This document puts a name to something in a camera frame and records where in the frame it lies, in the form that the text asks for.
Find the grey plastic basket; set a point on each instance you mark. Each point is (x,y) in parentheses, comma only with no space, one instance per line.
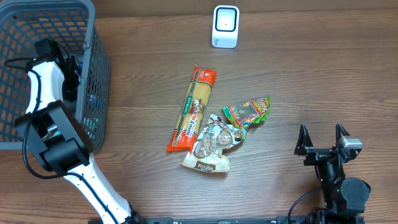
(72,25)

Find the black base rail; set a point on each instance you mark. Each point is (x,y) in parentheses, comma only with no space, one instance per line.
(278,220)

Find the green candy bag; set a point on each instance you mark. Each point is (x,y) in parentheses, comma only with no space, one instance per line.
(248,113)

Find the orange pasta packet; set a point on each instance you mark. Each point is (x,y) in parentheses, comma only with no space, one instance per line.
(193,110)

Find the white brown cookie bag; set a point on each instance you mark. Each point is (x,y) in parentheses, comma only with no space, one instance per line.
(215,137)

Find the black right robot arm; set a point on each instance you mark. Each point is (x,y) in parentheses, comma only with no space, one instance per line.
(345,197)

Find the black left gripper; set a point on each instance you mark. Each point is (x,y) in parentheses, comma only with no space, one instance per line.
(70,96)

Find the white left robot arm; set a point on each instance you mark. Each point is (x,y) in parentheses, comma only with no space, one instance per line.
(54,143)

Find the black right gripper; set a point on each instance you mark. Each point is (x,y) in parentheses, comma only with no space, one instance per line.
(303,146)

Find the blue packet in basket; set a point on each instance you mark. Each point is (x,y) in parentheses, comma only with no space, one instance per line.
(89,94)

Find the white barcode scanner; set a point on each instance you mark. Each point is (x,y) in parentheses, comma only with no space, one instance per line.
(225,27)

